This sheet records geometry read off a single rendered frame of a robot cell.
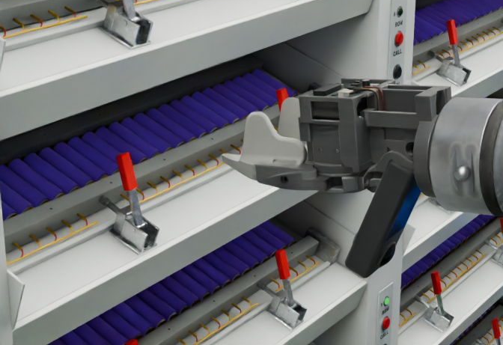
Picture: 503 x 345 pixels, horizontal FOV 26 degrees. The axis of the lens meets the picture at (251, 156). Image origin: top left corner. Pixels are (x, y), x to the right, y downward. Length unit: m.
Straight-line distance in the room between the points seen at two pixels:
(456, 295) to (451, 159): 1.03
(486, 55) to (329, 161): 0.87
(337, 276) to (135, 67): 0.55
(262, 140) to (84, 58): 0.17
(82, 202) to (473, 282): 0.99
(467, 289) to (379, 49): 0.64
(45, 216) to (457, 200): 0.39
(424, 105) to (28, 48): 0.33
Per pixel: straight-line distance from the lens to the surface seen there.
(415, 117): 0.86
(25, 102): 0.89
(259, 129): 0.93
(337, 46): 1.37
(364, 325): 1.48
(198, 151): 1.17
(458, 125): 0.83
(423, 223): 1.61
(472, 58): 1.71
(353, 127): 0.87
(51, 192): 1.06
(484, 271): 1.94
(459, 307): 1.82
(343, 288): 1.42
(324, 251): 1.44
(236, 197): 1.16
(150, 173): 1.11
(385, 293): 1.50
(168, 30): 1.03
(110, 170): 1.11
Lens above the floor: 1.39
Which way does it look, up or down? 20 degrees down
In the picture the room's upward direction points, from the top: straight up
